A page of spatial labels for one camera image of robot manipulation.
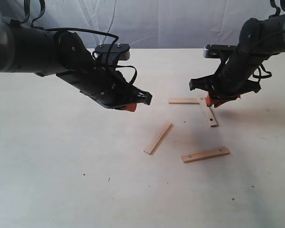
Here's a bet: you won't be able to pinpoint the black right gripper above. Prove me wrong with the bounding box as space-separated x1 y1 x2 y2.
189 52 260 107

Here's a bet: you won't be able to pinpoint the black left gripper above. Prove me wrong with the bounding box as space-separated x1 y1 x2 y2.
56 62 152 112

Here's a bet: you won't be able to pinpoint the wood strip two magnets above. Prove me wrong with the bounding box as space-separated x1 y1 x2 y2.
181 147 230 163
198 96 218 128

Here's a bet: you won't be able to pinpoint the plain wood strip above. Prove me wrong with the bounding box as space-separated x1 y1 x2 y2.
143 122 173 155
168 98 200 105

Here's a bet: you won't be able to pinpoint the wood strip two magnets bottom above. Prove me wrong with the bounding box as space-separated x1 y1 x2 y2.
181 147 230 163

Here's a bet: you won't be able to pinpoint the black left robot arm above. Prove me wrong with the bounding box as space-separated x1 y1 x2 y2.
0 19 152 112

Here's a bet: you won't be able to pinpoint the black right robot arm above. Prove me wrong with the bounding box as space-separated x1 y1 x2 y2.
189 14 285 107

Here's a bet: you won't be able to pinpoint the plain wood strip top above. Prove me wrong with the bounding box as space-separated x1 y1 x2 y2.
168 98 200 105

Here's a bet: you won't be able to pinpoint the white backdrop cloth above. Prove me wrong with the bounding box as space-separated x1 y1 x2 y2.
0 0 285 49

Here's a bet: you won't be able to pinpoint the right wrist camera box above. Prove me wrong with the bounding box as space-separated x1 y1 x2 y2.
203 44 237 58

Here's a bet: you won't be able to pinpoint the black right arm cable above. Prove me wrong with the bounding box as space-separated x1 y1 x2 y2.
251 0 285 83

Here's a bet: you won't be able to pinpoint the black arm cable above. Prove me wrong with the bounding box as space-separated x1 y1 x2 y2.
251 0 285 83
19 0 138 86

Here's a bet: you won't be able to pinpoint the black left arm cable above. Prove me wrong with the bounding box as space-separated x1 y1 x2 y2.
19 0 138 86

